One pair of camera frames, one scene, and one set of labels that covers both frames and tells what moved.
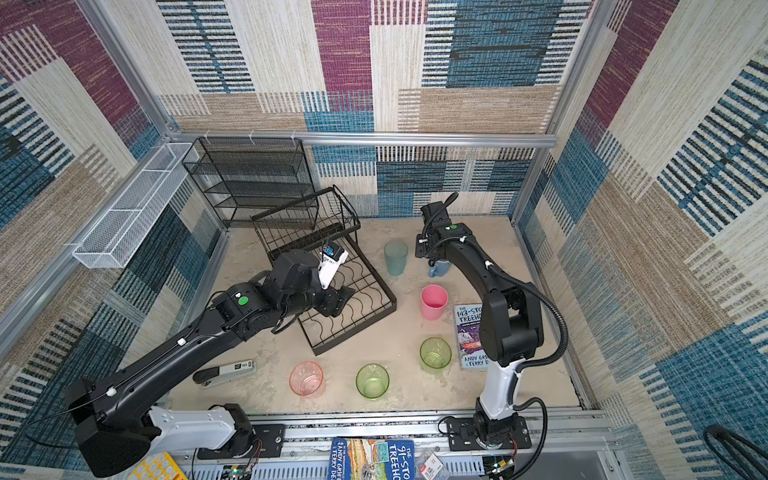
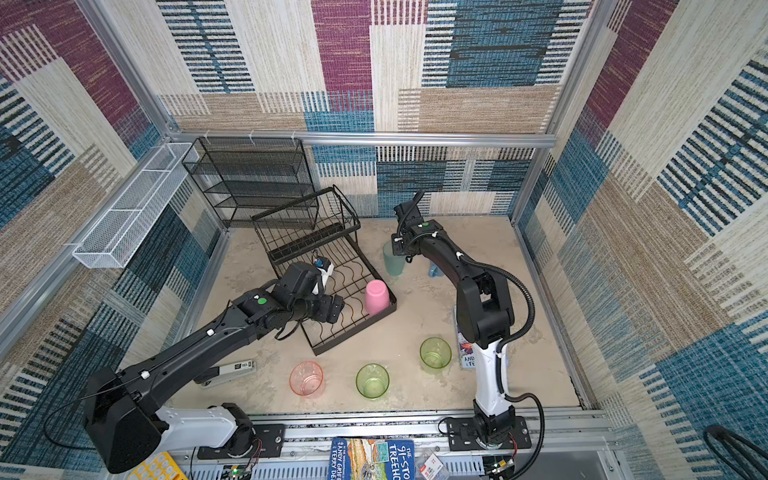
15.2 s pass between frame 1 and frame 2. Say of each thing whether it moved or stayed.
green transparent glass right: stayed
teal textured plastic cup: stayed
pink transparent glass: stayed
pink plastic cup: moved
